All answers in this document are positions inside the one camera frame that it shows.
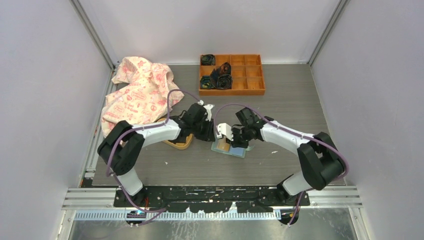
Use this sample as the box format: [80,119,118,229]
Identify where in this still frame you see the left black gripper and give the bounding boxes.
[192,117,216,142]

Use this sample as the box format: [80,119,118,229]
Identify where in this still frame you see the light green card holder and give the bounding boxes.
[211,138,254,158]

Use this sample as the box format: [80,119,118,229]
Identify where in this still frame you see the yellow oval tray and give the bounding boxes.
[156,118,194,150]

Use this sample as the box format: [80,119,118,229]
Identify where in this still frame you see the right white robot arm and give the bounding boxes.
[230,107,348,206]

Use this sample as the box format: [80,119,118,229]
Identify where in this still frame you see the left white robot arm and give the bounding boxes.
[97,102,215,207]

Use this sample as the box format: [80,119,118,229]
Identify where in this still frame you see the dark rolled sock bottom-left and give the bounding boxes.
[199,75,215,90]

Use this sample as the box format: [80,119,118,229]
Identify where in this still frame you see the dark rolled sock bottom-middle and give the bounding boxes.
[215,74,233,90]

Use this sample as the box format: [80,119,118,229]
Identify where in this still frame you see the orange compartment organizer box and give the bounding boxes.
[197,54,266,96]

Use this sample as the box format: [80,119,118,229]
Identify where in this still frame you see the dark rolled sock middle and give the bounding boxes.
[209,62,232,80]

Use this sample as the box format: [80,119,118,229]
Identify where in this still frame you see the dark rolled sock top-left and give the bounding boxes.
[200,54,216,66]

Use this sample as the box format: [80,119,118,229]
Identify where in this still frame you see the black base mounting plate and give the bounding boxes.
[131,185,310,213]

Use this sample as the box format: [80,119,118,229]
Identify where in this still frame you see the pink patterned cloth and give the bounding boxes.
[100,56,184,137]

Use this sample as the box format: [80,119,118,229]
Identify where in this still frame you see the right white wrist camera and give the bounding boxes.
[215,123,234,141]

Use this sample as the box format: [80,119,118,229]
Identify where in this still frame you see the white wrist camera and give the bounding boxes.
[215,123,234,141]
[203,104,214,122]

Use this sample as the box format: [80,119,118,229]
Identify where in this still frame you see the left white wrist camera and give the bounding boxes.
[203,104,214,122]

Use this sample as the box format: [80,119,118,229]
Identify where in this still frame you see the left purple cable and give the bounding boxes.
[105,88,204,227]

